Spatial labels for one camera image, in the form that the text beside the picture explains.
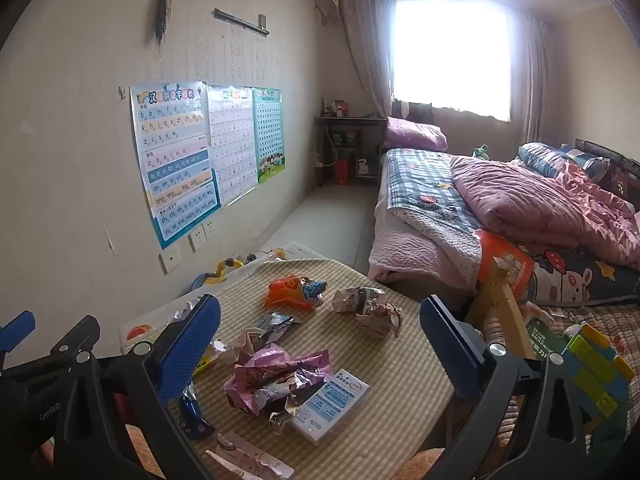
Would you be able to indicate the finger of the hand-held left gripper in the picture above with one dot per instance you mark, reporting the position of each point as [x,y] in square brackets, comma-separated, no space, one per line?
[70,342]
[17,327]

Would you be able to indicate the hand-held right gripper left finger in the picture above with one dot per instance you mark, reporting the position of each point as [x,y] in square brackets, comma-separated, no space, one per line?
[192,345]

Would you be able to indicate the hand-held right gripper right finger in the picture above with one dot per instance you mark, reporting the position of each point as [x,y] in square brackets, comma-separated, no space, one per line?
[450,347]

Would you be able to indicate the dark foil snack packet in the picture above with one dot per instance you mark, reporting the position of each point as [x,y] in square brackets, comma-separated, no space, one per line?
[275,325]

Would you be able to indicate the pink sachet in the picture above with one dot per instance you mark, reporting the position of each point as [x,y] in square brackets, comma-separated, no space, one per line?
[220,467]

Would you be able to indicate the pink white snack wrapper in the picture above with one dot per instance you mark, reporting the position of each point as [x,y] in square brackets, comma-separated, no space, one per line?
[255,457]

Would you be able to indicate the yellow crumpled wrapper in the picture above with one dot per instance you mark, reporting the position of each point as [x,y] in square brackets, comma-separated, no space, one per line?
[207,360]

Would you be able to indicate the silver foil wrapper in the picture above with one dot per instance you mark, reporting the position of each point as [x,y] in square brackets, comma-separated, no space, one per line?
[182,315]

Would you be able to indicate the beige wrapper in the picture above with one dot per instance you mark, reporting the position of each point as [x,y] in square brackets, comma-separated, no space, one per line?
[250,340]

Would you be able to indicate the beige striped tablecloth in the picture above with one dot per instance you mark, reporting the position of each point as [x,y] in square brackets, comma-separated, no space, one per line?
[400,385]

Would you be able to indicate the crumpled paper ball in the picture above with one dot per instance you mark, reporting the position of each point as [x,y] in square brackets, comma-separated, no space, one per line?
[377,320]

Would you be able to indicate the green packet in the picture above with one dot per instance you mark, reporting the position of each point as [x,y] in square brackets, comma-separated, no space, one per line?
[542,340]

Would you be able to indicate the orange book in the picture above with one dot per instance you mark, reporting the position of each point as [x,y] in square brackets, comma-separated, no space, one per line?
[505,260]

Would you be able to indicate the crumpled white wrapper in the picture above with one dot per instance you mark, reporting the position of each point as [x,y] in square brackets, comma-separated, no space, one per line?
[355,300]

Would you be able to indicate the orange blue snack wrapper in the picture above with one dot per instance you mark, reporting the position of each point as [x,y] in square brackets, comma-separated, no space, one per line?
[290,292]

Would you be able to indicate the small yellow toy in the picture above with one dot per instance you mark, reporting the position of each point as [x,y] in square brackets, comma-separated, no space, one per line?
[273,253]

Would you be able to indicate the white blue box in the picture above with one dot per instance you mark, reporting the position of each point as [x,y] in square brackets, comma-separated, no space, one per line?
[332,405]

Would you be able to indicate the colourful toy block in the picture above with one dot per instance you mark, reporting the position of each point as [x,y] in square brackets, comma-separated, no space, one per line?
[595,365]

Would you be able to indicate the cartoon printed blanket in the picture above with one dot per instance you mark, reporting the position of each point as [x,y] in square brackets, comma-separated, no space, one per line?
[580,275]

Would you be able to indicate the blue plaid quilt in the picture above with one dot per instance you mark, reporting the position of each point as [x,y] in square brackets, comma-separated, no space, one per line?
[425,185]

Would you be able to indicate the green toy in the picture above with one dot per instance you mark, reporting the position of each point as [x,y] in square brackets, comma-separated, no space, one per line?
[481,151]

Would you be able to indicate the red container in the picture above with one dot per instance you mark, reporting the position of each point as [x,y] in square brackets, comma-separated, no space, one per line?
[342,170]

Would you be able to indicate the blue striped pillow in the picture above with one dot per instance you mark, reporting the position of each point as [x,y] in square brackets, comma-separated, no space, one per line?
[550,157]

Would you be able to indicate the purple pillow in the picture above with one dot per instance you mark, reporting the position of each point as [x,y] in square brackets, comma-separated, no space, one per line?
[415,132]

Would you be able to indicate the dark side shelf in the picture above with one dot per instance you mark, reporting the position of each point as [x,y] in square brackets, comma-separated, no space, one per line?
[350,120]

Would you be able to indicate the dark headboard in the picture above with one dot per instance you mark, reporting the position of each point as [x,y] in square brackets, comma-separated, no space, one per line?
[620,160]

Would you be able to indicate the small items on desk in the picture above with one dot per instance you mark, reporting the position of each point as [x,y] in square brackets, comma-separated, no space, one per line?
[337,108]

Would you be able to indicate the sheer purple curtain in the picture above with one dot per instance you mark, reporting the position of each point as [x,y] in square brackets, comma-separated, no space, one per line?
[535,75]
[365,45]

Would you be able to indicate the bright window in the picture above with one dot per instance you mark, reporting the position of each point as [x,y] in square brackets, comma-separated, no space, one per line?
[452,55]

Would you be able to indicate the white wall socket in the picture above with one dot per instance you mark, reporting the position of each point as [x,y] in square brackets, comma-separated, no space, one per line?
[197,242]
[209,229]
[170,262]

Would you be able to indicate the blue phonics wall poster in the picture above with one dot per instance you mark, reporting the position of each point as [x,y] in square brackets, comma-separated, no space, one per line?
[172,160]

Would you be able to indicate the white chart wall poster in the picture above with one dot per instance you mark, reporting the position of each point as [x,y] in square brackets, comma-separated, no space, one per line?
[232,145]

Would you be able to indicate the green chart wall poster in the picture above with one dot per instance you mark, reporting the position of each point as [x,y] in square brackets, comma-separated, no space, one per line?
[269,135]

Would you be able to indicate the metal wall rail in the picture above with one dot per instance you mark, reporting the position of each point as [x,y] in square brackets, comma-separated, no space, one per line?
[240,21]

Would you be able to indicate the dark hanging wall item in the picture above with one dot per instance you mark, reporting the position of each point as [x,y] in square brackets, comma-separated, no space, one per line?
[165,5]

